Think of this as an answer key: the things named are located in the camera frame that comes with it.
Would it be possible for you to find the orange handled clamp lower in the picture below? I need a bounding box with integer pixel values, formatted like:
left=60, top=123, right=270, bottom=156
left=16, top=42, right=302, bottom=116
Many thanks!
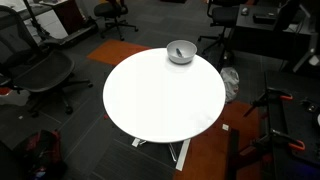
left=251, top=129, right=305, bottom=151

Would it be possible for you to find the grey bowl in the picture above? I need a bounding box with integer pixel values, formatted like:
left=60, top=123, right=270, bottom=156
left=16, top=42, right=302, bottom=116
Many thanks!
left=166, top=40, right=197, bottom=64

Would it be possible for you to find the black office chair far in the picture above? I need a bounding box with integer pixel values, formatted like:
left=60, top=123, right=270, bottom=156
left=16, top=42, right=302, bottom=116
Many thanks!
left=94, top=0, right=139, bottom=41

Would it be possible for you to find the black office chair right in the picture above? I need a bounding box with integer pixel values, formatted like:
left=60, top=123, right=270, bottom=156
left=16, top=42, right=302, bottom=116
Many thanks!
left=197, top=0, right=241, bottom=56

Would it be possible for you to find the black side table right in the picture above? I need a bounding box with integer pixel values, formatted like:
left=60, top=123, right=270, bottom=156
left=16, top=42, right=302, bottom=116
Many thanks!
left=265, top=71, right=320, bottom=180

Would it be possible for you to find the black mesh office chair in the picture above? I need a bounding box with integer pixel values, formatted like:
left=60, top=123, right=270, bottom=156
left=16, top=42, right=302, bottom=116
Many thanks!
left=0, top=5, right=93, bottom=117

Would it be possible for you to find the white table base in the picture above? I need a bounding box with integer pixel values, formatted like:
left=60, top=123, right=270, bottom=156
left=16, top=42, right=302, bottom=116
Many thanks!
left=131, top=137, right=192, bottom=172

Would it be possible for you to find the red black backpack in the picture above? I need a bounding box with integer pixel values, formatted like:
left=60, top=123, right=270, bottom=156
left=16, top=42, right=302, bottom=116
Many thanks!
left=13, top=130, right=67, bottom=180

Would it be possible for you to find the black desk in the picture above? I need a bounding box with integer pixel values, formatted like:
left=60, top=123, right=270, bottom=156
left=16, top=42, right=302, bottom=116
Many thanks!
left=228, top=0, right=319, bottom=62

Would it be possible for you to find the orange handled clamp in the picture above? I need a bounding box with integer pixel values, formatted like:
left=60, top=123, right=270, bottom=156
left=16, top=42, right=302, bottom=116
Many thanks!
left=244, top=88, right=293, bottom=117
left=251, top=129, right=305, bottom=151

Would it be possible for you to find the orange handled clamp upper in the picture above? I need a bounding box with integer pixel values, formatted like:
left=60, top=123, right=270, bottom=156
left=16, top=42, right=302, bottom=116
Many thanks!
left=244, top=88, right=293, bottom=117

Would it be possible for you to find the computer mouse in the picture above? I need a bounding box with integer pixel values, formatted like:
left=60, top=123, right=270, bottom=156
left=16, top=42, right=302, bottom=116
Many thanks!
left=241, top=7, right=249, bottom=16

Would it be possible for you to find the crumpled white plastic bag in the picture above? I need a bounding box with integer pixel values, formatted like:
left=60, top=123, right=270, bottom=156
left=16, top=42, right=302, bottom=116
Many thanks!
left=220, top=67, right=240, bottom=103

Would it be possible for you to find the teal marker pen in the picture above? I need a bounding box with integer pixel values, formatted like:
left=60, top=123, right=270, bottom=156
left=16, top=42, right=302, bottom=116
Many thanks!
left=176, top=48, right=184, bottom=58

